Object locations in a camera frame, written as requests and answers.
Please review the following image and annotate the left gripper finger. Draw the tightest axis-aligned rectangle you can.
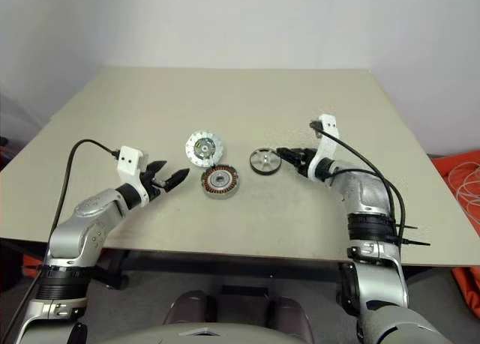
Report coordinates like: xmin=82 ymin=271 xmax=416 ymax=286
xmin=163 ymin=167 xmax=191 ymax=193
xmin=146 ymin=159 xmax=169 ymax=178

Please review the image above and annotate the silver round motor lid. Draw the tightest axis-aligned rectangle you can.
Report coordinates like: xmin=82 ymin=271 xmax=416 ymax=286
xmin=185 ymin=130 xmax=229 ymax=168

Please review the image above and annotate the black table frame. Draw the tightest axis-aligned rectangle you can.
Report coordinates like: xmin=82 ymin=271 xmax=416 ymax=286
xmin=0 ymin=237 xmax=425 ymax=291

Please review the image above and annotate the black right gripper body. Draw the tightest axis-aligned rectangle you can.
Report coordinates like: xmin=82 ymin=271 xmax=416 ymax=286
xmin=291 ymin=148 xmax=318 ymax=178

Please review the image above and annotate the dark maroon rounded shape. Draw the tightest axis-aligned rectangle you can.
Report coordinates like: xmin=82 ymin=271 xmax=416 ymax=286
xmin=263 ymin=296 xmax=316 ymax=344
xmin=163 ymin=290 xmax=219 ymax=336

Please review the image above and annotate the white cable coil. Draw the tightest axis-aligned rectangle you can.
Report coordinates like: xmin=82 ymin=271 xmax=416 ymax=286
xmin=445 ymin=159 xmax=480 ymax=229

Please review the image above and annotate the motor housing with copper windings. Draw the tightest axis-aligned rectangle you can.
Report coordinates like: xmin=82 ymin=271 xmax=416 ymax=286
xmin=201 ymin=165 xmax=240 ymax=200

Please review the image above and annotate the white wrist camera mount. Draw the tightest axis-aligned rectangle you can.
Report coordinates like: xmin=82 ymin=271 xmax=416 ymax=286
xmin=309 ymin=113 xmax=341 ymax=180
xmin=116 ymin=145 xmax=151 ymax=205

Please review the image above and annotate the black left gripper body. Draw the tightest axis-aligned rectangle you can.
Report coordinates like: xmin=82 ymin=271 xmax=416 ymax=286
xmin=141 ymin=162 xmax=170 ymax=203

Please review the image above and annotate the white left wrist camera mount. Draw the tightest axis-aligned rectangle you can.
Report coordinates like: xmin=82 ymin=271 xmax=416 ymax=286
xmin=116 ymin=145 xmax=151 ymax=205

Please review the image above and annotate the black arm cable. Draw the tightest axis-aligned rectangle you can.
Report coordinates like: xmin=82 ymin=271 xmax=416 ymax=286
xmin=22 ymin=139 xmax=121 ymax=307
xmin=309 ymin=121 xmax=408 ymax=247

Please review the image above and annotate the black spoked rotor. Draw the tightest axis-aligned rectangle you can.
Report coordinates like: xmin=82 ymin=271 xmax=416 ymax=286
xmin=249 ymin=147 xmax=282 ymax=175

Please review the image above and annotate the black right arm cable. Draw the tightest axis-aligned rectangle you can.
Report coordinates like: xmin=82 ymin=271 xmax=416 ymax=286
xmin=309 ymin=121 xmax=408 ymax=247

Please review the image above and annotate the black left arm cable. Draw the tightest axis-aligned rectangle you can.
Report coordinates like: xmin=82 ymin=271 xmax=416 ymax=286
xmin=22 ymin=139 xmax=121 ymax=307

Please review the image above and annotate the orange fabric bag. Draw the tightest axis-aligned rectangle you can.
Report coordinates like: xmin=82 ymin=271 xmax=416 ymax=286
xmin=429 ymin=148 xmax=480 ymax=322

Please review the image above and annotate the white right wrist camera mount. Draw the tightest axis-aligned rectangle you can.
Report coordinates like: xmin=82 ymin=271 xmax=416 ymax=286
xmin=309 ymin=113 xmax=341 ymax=180

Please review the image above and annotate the grey robot torso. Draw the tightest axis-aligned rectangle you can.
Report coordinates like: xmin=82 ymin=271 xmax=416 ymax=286
xmin=87 ymin=322 xmax=313 ymax=344

